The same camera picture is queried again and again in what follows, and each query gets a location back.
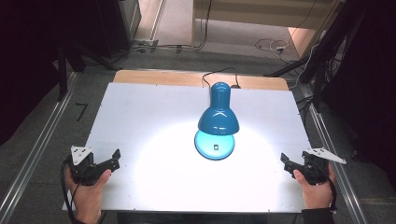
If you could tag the white board sheet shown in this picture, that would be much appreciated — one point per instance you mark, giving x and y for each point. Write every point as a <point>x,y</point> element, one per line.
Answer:
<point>149,124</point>

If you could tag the person's right hand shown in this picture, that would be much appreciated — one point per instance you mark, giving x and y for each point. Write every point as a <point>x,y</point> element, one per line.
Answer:
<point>317,196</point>

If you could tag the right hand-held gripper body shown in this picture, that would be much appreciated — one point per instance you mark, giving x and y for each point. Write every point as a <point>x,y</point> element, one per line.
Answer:
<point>313,171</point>

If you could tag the grey power strip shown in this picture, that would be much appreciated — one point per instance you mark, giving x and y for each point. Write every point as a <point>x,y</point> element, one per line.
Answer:
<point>145,43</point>

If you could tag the person's left hand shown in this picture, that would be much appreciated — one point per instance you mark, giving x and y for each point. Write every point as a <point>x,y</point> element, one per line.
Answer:
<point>87,199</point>

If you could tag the black tripod stand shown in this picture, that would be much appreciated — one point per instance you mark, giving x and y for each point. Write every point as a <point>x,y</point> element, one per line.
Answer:
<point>323,56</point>

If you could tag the metal floor rail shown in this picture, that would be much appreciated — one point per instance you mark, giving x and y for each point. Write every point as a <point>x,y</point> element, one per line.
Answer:
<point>34,152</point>
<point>334,168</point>

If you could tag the black metal stand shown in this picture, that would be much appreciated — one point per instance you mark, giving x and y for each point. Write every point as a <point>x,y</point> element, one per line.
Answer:
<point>63,71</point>

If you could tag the blue desk lamp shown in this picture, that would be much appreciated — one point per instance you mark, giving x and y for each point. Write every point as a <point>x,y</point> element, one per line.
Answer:
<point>219,119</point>

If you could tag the person's dark clothing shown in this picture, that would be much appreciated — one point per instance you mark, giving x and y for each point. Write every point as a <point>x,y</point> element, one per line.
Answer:
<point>202,218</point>

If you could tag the wooden table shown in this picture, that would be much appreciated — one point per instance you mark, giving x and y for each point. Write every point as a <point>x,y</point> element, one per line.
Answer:
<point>155,77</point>

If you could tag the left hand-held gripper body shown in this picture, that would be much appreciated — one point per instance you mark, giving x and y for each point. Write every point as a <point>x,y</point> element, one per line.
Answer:
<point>85,169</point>

